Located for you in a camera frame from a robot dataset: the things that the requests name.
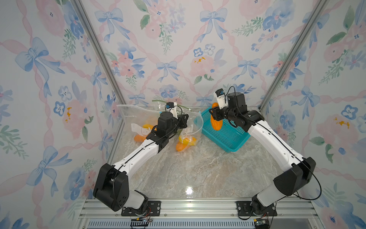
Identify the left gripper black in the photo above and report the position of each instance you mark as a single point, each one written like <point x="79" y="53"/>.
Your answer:
<point x="183" y="122"/>

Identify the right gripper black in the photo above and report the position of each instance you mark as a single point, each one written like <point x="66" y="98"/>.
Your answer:
<point x="216" y="113"/>

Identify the long orange mango front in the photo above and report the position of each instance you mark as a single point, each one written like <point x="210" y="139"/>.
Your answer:
<point x="216" y="125"/>

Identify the clear plastic bag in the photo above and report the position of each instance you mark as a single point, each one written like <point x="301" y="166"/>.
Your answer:
<point x="139" y="122"/>
<point x="194" y="126"/>

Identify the yellow mango basket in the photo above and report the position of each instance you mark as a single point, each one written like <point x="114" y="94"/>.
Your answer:
<point x="187" y="140"/>

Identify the orange mango basket back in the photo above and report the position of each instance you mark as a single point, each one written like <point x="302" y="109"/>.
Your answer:
<point x="180" y="147"/>

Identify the clear zip-top bag green print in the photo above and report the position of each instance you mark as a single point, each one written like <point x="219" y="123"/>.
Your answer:
<point x="167" y="124"/>

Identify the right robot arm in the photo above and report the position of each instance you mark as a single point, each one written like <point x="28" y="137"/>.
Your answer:
<point x="297" y="171"/>

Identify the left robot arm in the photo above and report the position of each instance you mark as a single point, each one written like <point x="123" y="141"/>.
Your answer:
<point x="112" y="184"/>

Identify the teal plastic basket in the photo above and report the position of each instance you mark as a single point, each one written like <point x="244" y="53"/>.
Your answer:
<point x="228" y="138"/>

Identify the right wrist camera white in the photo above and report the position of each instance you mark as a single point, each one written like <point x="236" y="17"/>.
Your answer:
<point x="221" y="98"/>

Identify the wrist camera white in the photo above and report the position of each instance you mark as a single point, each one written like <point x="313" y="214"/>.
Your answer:
<point x="171" y="107"/>
<point x="221" y="98"/>

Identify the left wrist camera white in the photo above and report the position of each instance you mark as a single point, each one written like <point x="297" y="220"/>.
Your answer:
<point x="171" y="107"/>

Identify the aluminium frame rail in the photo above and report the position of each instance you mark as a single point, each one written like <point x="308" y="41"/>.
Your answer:
<point x="203" y="213"/>

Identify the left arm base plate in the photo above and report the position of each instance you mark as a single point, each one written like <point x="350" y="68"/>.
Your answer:
<point x="150" y="208"/>

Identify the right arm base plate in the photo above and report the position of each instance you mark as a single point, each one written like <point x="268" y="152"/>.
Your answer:
<point x="254" y="209"/>

